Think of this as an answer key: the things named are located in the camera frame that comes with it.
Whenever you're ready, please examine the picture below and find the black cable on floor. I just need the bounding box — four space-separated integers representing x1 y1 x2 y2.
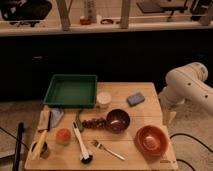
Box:
169 132 213 171

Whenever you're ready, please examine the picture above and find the black pole at left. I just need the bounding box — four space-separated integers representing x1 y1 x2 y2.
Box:
12 122 25 171

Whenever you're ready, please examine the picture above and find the green vegetable toy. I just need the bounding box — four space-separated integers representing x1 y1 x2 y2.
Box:
75 109 84 132

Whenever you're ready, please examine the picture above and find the purple bowl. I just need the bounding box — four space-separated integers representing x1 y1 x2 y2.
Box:
106 109 130 134

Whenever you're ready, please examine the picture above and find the orange red bowl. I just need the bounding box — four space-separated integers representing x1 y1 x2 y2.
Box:
135 125 168 157

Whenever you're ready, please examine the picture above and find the blue sponge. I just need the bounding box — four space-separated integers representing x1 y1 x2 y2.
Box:
127 93 145 106

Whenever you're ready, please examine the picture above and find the red object on shelf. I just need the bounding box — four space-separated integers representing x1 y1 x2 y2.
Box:
79 16 92 25

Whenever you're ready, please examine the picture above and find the green plastic tray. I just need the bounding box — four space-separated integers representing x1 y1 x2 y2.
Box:
43 74 97 108

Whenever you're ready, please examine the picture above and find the bunch of dark grapes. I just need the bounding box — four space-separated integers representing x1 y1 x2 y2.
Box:
82 118 106 129

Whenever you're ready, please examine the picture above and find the folded cloth with knife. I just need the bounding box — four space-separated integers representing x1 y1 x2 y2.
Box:
37 106 64 132

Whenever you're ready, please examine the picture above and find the dark round cup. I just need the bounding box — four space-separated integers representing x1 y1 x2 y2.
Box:
31 142 50 159

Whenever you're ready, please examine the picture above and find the silver fork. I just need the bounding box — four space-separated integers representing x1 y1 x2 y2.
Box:
91 140 125 161

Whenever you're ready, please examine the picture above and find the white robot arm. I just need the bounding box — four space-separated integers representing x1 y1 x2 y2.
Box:
158 62 213 125

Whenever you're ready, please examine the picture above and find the red orange fruit toy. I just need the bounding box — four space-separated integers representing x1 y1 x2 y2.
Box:
56 128 71 145

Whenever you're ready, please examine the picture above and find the black office chair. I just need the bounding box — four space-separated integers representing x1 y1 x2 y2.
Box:
0 0 52 27

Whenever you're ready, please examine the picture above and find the white round container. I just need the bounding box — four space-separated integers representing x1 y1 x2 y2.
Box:
96 92 112 109

